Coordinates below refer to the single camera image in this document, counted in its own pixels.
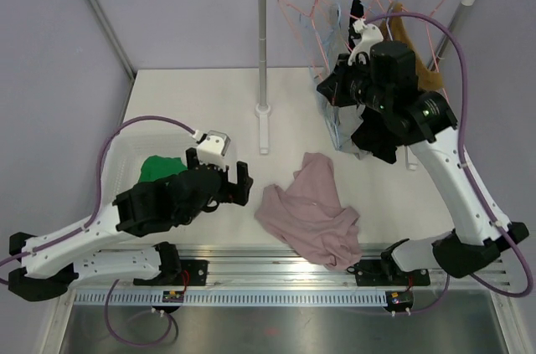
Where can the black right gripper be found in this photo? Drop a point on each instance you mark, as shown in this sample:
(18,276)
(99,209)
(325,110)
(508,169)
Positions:
(334,88)

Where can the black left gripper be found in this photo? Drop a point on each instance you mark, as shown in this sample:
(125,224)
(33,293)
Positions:
(232,192)

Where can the blue hanger of mauve top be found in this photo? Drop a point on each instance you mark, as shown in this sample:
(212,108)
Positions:
(339,45)

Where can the grey tank top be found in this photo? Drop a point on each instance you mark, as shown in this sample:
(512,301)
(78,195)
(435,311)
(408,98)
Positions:
(348,119)

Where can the mauve pink tank top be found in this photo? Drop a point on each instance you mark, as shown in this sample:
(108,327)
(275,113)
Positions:
(309,218)

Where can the pink hanger of green top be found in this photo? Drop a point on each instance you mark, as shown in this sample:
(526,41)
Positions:
(312,28)

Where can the green tank top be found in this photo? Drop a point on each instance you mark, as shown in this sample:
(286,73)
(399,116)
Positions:
(157,167)

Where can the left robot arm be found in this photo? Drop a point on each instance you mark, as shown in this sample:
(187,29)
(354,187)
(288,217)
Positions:
(52,264)

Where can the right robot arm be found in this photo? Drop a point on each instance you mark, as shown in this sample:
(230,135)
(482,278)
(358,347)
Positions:
(481,231)

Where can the black tank top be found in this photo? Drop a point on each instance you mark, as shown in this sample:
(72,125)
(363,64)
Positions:
(391,84)

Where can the brown tank top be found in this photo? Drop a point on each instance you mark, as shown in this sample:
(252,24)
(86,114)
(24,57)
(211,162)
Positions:
(428,80)

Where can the clear plastic basket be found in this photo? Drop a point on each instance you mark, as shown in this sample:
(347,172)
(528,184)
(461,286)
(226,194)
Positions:
(120,166)

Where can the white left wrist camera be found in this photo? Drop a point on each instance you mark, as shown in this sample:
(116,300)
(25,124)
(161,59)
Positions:
(212,146)

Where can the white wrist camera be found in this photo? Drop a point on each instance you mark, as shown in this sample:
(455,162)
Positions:
(365,36)
(212,146)

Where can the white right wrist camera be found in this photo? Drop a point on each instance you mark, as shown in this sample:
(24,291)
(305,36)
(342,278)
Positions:
(365,36)

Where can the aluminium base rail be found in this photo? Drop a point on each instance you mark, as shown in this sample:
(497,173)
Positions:
(272,267)

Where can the white slotted cable duct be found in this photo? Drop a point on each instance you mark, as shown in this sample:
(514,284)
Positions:
(235,298)

